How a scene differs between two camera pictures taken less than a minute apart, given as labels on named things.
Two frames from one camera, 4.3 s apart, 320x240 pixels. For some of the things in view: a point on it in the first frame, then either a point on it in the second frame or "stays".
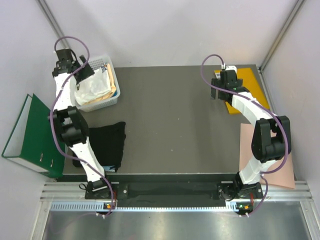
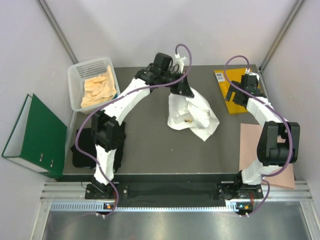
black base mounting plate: (174, 191) stays
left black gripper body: (85, 73) to (168, 78)
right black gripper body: (216, 83) to (236, 97)
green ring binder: (31, 143) stays
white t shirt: (96, 85) to (194, 113)
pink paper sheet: (284, 177) stays
